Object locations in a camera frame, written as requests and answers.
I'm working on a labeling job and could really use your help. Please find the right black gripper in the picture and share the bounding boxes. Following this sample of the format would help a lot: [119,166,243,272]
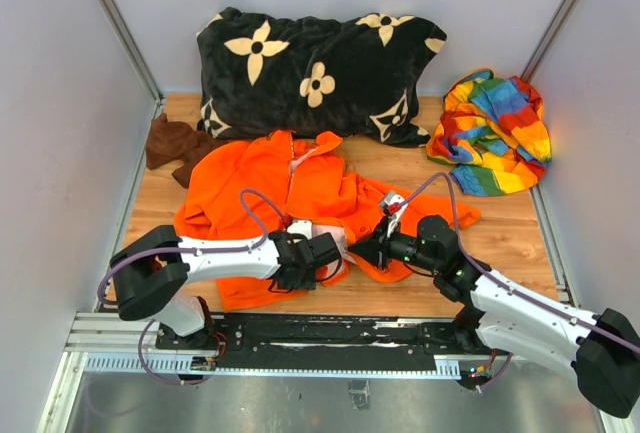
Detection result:
[349,215,440,273]

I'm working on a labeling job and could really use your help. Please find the orange zip jacket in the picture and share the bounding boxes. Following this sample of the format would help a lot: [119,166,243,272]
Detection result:
[174,131,453,311]

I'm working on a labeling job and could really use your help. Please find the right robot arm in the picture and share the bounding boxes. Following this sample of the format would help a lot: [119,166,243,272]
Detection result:
[349,216,639,418]

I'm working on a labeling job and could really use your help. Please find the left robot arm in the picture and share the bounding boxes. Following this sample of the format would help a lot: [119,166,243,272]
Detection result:
[110,221,345,349]

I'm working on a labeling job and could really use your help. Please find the rainbow striped cloth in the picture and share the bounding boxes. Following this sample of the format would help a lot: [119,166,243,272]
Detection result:
[426,69,552,197]

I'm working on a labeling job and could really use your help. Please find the brown cloth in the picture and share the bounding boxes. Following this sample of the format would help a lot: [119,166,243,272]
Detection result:
[145,113,227,188]

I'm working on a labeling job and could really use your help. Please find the black floral pillow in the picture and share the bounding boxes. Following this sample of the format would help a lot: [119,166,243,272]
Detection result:
[196,7,447,147]

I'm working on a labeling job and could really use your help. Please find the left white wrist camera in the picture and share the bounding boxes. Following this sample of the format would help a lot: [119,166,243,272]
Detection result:
[286,220,313,240]

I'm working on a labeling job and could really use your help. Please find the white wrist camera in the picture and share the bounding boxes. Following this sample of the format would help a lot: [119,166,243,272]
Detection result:
[286,220,313,240]
[379,191,407,237]

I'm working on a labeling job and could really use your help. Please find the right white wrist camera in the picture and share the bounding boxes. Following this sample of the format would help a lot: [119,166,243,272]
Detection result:
[379,191,407,237]

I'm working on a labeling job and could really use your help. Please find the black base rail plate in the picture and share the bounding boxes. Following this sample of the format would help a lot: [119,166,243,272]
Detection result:
[155,313,488,365]

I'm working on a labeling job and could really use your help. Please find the white slotted cable duct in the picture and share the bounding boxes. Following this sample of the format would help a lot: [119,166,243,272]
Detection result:
[84,353,462,380]

